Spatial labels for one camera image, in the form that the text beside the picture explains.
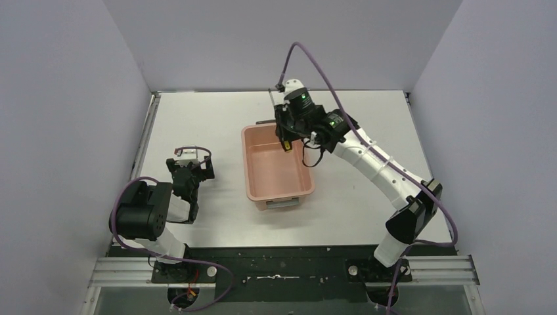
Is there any aluminium front rail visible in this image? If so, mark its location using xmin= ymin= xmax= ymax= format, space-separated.
xmin=89 ymin=256 xmax=479 ymax=288

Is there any left aluminium side rail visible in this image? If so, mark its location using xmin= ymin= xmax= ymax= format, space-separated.
xmin=129 ymin=92 xmax=161 ymax=180

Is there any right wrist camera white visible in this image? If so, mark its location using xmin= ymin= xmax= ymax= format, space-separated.
xmin=282 ymin=79 xmax=305 ymax=100

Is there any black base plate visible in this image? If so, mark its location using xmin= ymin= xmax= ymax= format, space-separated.
xmin=93 ymin=245 xmax=474 ymax=302

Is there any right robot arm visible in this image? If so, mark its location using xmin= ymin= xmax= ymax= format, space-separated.
xmin=273 ymin=87 xmax=442 ymax=271

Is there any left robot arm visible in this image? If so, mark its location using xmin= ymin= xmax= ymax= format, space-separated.
xmin=109 ymin=156 xmax=215 ymax=282

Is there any pink plastic bin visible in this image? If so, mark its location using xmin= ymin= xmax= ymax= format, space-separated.
xmin=241 ymin=123 xmax=315 ymax=211

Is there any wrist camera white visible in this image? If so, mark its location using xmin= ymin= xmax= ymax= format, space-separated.
xmin=282 ymin=79 xmax=305 ymax=100
xmin=177 ymin=148 xmax=199 ymax=166

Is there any yellow black handled screwdriver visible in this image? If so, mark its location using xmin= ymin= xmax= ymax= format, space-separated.
xmin=268 ymin=88 xmax=292 ymax=152

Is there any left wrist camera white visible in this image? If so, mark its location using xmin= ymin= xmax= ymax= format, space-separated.
xmin=177 ymin=148 xmax=199 ymax=166

